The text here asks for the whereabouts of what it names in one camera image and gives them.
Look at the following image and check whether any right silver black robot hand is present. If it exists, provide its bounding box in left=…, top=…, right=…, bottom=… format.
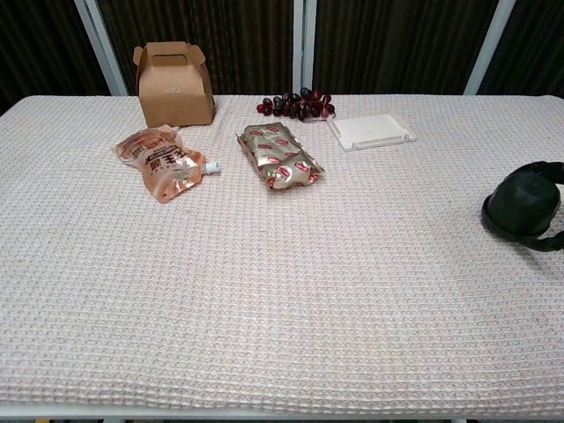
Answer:
left=513, top=160, right=564, bottom=254

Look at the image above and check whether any black cup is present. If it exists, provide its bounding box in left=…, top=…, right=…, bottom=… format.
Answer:
left=486, top=169, right=561, bottom=234

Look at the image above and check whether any dark brown corrugated partition panel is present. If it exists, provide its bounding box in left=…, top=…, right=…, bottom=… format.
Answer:
left=479, top=0, right=564, bottom=99
left=97, top=0, right=295, bottom=97
left=0, top=0, right=109, bottom=115
left=313, top=0, right=501, bottom=96

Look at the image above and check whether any white rectangular plastic tray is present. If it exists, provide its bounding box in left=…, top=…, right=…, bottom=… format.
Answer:
left=326, top=113, right=417, bottom=153

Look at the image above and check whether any dark red grape bunch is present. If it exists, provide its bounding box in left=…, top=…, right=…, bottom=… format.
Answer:
left=256, top=86, right=337, bottom=122

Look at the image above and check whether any silver snack pouch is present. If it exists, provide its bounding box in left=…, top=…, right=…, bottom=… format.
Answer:
left=235, top=122, right=326, bottom=191

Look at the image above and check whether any beige waffle tablecloth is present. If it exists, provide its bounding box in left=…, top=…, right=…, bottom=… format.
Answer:
left=0, top=93, right=564, bottom=418

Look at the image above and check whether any brown cardboard gable box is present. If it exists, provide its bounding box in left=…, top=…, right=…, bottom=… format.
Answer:
left=133, top=41, right=216, bottom=129

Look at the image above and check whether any orange snack pouch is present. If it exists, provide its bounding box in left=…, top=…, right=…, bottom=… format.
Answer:
left=115, top=123, right=221, bottom=204

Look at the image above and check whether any white partition post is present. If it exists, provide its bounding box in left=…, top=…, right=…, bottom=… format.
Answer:
left=292, top=0, right=318, bottom=96
left=464, top=0, right=517, bottom=96
left=73, top=0, right=130, bottom=97

